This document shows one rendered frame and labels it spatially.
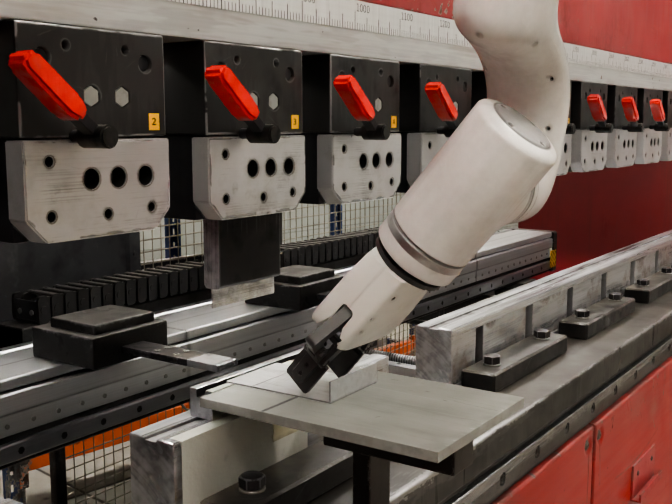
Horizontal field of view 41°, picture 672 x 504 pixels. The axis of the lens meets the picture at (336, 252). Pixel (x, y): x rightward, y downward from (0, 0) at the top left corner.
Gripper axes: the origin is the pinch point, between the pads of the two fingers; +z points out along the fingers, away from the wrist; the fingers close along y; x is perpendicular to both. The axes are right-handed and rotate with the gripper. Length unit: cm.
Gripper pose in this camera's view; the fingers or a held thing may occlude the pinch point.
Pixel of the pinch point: (323, 364)
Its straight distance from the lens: 91.9
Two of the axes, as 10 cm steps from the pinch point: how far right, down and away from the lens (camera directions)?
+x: 6.3, 7.1, -3.3
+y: -5.7, 1.2, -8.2
